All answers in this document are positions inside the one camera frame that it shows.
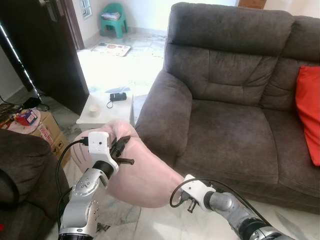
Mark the pink pillow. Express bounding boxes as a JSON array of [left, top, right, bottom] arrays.
[[75, 119, 187, 209]]

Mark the grey-brown fabric sofa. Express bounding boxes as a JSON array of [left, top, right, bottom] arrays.
[[135, 1, 320, 215]]

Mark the patterned floor mat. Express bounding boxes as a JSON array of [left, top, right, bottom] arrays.
[[91, 42, 132, 57]]

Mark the red pillow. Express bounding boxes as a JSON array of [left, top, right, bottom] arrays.
[[295, 65, 320, 167]]

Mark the white side table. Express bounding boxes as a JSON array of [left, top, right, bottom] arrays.
[[76, 91, 135, 132]]

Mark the small white cup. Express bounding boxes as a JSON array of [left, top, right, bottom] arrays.
[[89, 104, 101, 118]]

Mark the black key fob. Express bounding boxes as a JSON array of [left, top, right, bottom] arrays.
[[110, 92, 127, 102]]

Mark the brown cardboard box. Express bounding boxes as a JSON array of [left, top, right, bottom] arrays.
[[2, 107, 71, 168]]

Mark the dark grey armchair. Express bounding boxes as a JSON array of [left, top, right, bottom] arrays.
[[0, 129, 66, 240]]

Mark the red and blue package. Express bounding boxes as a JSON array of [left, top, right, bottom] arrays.
[[15, 109, 40, 126]]

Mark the black power adapter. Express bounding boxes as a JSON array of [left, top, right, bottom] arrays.
[[22, 96, 42, 108]]

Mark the green plastic stool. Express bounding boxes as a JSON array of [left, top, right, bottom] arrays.
[[100, 2, 128, 39]]

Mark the dark wooden door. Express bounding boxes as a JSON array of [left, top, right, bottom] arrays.
[[0, 0, 90, 115]]

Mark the stack of books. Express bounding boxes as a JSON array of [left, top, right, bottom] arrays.
[[101, 11, 121, 21]]

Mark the window with grille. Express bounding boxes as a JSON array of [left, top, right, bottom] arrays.
[[80, 0, 93, 18]]

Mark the brown wooden furniture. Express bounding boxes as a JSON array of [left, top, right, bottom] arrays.
[[237, 0, 266, 9]]

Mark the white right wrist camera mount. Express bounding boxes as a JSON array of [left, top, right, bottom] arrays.
[[180, 174, 217, 207]]

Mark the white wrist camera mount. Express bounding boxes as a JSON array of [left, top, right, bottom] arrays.
[[180, 174, 217, 207], [87, 131, 121, 176]]

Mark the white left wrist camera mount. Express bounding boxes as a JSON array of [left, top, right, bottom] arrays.
[[87, 131, 121, 176]]

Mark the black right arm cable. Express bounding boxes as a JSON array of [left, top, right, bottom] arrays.
[[169, 178, 263, 223]]

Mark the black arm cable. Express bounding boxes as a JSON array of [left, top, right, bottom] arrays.
[[169, 178, 263, 223], [55, 139, 90, 236]]

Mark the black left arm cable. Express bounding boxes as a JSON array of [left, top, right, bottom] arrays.
[[55, 139, 90, 236]]

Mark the brown door frame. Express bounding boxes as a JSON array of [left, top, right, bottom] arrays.
[[62, 0, 86, 51]]

